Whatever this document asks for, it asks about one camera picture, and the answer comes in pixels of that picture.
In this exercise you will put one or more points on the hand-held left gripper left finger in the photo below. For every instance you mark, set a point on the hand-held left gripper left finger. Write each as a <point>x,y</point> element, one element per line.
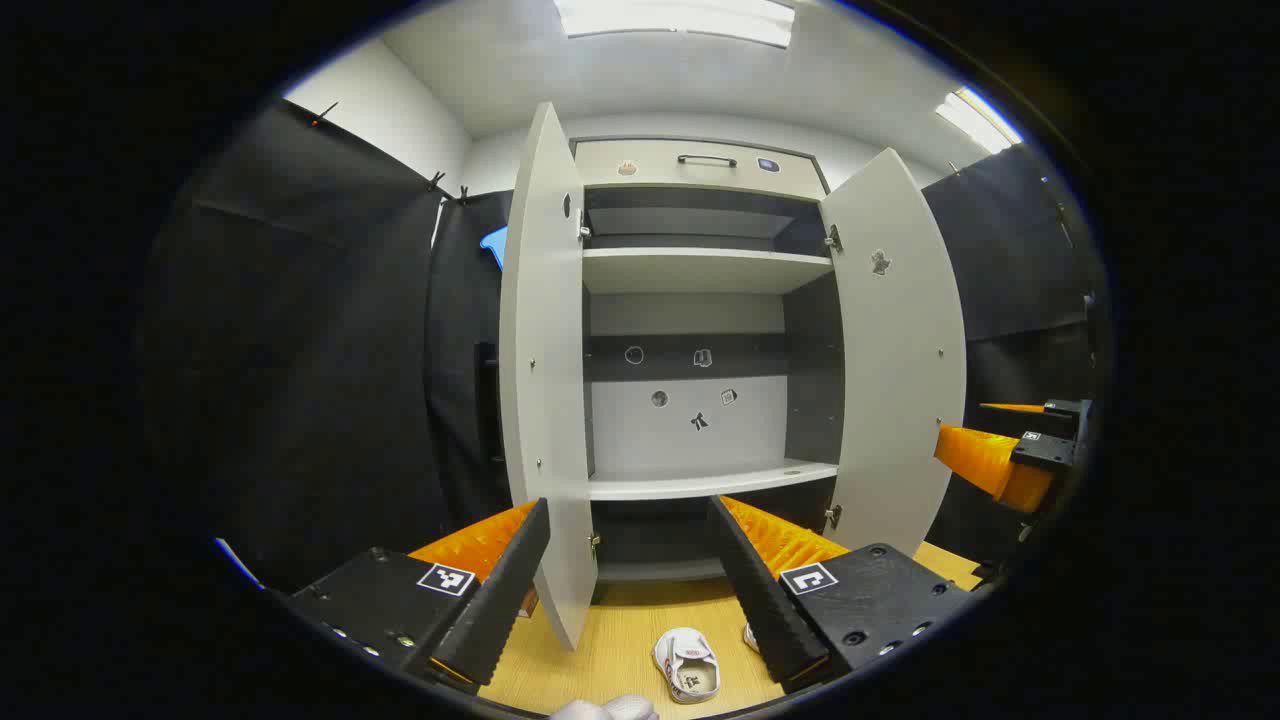
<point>500,600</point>

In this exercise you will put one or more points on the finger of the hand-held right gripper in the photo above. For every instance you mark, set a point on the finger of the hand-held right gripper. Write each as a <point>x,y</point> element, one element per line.
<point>990,465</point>
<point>1065,412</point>

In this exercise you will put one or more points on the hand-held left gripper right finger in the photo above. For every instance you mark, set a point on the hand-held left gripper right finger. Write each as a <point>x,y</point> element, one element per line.
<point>765,600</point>

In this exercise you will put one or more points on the white canvas shoe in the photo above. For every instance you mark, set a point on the white canvas shoe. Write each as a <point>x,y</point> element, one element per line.
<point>750,636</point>
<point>690,660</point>

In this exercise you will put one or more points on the grey cabinet door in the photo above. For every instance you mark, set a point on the grey cabinet door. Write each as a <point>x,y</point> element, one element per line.
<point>540,350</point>
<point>890,380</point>

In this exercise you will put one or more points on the grey shoe cabinet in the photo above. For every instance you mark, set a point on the grey shoe cabinet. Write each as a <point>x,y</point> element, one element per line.
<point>690,270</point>

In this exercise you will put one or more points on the grey cabinet drawer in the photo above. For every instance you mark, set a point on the grey cabinet drawer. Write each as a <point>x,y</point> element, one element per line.
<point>655,165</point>

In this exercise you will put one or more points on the brown book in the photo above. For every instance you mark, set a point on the brown book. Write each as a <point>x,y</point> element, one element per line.
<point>529,603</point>

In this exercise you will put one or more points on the white printed board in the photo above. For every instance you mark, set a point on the white printed board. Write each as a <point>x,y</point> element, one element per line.
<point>238,565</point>

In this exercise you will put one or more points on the narrow ceiling light panel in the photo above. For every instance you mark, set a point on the narrow ceiling light panel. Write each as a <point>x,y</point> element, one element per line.
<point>975,118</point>

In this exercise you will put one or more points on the black backdrop cloth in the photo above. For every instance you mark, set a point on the black backdrop cloth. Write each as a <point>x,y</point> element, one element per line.
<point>300,350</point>

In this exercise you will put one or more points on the wide ceiling light panel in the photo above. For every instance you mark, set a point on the wide ceiling light panel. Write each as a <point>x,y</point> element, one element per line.
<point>680,18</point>

